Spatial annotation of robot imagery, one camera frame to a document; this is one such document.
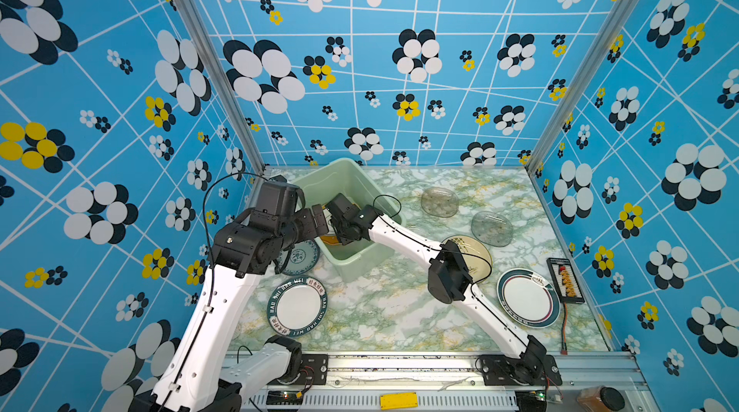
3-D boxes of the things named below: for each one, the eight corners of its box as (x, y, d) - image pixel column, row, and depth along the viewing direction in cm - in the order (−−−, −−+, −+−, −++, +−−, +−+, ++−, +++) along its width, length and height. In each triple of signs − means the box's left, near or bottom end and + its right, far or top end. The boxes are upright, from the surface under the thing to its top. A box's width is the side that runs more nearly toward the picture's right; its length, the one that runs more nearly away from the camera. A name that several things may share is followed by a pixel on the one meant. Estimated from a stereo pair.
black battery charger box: (560, 302, 87) (564, 299, 85) (546, 260, 96) (549, 257, 94) (582, 303, 86) (586, 301, 85) (566, 261, 95) (569, 258, 94)
